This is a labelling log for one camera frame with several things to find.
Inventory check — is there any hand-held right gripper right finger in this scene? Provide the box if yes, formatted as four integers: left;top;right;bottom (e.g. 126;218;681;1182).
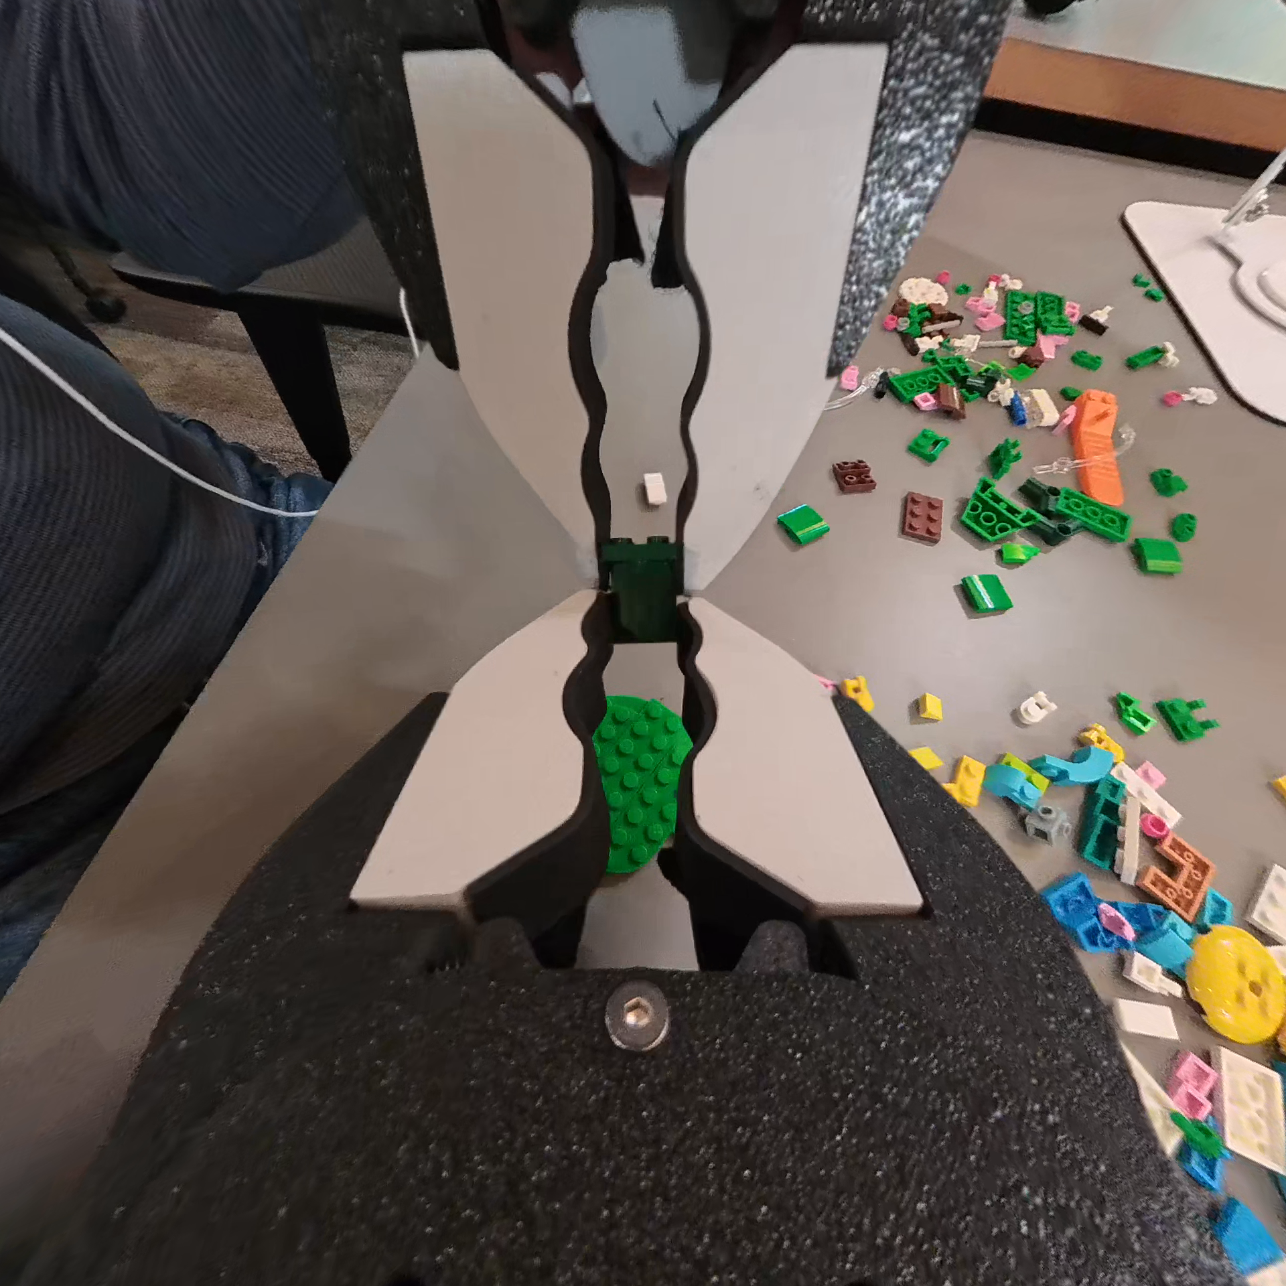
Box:
666;597;926;983

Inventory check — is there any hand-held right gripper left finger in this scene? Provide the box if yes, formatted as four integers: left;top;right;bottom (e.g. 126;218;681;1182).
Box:
348;589;616;970

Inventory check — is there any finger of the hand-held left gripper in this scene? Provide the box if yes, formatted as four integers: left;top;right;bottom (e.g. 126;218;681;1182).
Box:
402;45;616;585
653;40;892;597

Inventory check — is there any green lego build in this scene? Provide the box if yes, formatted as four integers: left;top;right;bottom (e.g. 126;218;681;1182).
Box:
590;692;697;878

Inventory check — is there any dark green lego bracket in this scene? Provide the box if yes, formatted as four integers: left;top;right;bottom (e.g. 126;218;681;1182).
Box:
599;535;689;644

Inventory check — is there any person's left forearm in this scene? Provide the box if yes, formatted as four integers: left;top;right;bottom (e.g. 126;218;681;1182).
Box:
0;0;366;294

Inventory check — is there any clear curved lego piece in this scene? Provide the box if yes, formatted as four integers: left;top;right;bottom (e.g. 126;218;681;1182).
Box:
823;363;898;415
1035;424;1139;476

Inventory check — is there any pile of green brown lego pieces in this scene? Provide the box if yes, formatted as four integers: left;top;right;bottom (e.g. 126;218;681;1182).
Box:
882;269;1137;564

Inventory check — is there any pile of colourful lego pieces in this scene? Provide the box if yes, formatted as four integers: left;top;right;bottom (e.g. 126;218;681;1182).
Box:
909;723;1286;1276

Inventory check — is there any person's jeans leg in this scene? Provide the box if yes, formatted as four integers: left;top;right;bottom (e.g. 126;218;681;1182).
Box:
0;415;335;995

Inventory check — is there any orange brick separator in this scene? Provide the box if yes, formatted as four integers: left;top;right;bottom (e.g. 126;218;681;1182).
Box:
1068;388;1127;507

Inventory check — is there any wooden office desk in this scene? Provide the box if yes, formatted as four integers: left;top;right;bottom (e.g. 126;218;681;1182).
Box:
982;0;1286;155

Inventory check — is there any person's dark striped sweater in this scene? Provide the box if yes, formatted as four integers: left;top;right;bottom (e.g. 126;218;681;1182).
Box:
0;290;264;815

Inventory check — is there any white earphone cable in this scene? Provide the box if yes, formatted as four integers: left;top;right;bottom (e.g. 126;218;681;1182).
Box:
0;285;421;520

